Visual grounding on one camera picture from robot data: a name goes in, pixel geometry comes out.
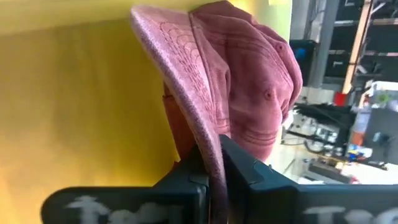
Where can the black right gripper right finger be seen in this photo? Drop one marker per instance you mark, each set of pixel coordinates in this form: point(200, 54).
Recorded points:
point(280, 202)

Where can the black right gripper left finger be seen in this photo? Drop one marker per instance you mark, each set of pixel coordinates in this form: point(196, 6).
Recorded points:
point(124, 205)

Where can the cluttered white workbench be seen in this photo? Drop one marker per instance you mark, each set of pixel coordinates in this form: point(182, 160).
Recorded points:
point(326, 149)

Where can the red cup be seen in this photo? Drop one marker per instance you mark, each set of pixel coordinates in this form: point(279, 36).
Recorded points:
point(340, 99)

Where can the yellow plastic bin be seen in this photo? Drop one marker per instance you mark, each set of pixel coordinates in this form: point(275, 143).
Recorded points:
point(77, 93)

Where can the black and blue screen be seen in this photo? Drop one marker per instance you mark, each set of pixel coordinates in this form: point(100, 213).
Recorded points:
point(301, 59)

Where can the light wooden pole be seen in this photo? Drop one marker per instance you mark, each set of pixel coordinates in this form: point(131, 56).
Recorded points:
point(357, 43)

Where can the black storage shelf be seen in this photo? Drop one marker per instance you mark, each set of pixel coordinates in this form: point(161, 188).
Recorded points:
point(385, 37)

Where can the grey metal post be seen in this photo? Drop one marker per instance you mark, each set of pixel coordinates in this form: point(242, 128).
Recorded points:
point(323, 37)

